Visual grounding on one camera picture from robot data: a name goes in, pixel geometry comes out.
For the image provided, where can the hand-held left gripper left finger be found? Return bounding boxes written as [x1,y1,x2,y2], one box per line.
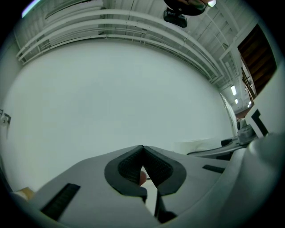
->
[33,145,161,228]

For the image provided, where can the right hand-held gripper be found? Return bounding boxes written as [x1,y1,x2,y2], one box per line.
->
[164,63,285,228]

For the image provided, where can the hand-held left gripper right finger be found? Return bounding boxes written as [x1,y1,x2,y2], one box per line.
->
[143,145,231,224]

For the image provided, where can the person's left hand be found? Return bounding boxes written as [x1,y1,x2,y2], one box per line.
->
[138,171,148,187]

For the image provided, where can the tan cardboard piece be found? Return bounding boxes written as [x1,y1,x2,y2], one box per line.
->
[12,187,36,201]

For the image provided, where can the brown wooden staircase underside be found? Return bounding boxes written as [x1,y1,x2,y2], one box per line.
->
[236,23,278,97]

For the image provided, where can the person's face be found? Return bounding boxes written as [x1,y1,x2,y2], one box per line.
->
[163,0,210,16]

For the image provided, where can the eyeglasses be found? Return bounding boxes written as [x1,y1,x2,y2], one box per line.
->
[188,0,218,8]

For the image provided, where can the white ceiling pipe bundle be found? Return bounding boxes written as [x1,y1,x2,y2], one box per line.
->
[16,8,224,83]

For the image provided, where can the metal wall bracket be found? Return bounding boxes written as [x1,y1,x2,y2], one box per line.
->
[0,108,12,128]

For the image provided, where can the black head-mounted camera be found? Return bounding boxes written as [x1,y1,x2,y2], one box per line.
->
[163,7,188,29]

